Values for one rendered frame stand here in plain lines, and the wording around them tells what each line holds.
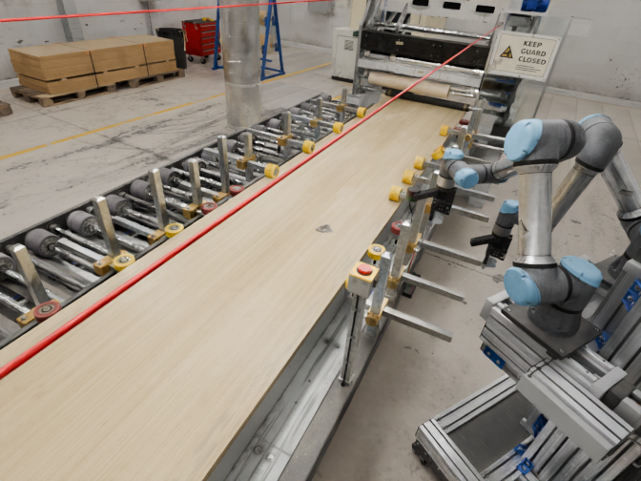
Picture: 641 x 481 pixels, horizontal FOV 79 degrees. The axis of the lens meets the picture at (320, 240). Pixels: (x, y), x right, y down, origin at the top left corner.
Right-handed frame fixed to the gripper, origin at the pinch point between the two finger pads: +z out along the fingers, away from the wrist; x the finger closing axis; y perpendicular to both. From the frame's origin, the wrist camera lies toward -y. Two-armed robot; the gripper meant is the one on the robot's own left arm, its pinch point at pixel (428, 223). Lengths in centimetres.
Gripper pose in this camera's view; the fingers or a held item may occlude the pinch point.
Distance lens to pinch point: 182.6
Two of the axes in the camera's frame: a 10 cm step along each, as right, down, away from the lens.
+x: 4.1, -5.0, 7.6
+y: 9.1, 2.9, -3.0
